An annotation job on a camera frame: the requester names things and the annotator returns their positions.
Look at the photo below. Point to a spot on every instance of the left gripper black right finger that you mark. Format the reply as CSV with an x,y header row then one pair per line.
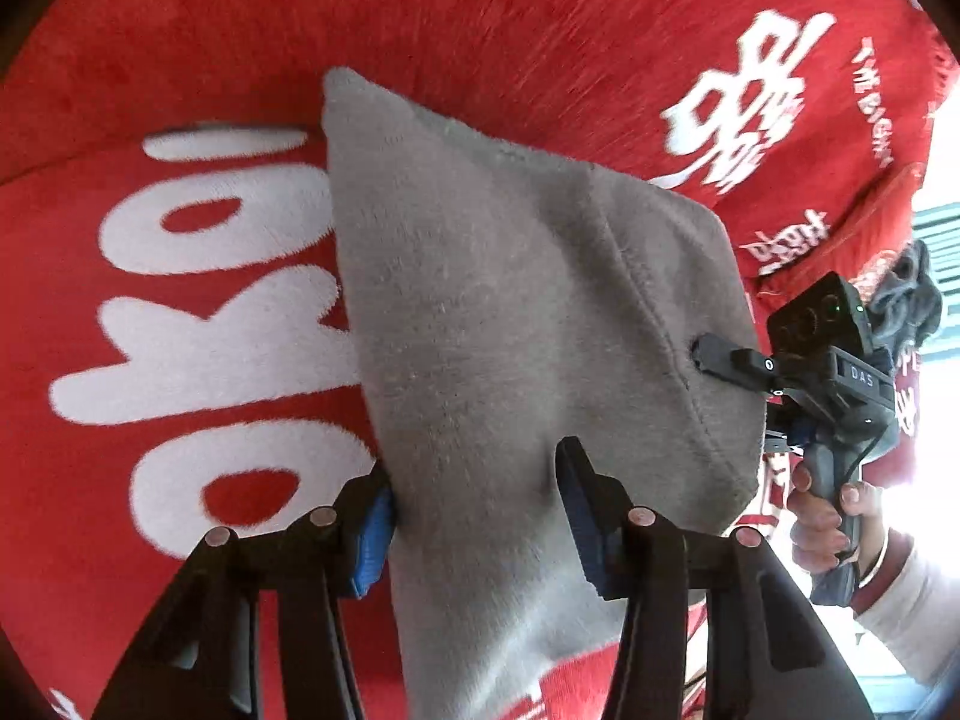
x,y
769,655

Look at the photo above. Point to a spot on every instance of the red blanket with white lettering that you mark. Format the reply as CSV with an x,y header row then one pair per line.
x,y
176,352

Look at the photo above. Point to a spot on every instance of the right forearm in white sleeve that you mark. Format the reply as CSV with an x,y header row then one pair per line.
x,y
912,608

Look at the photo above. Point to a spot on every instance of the dark grey crumpled garment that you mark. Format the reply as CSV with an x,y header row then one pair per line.
x,y
906,308

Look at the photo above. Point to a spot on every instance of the person's right hand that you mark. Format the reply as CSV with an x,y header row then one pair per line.
x,y
816,535

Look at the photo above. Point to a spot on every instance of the grey fleece small garment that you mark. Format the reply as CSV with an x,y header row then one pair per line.
x,y
501,298

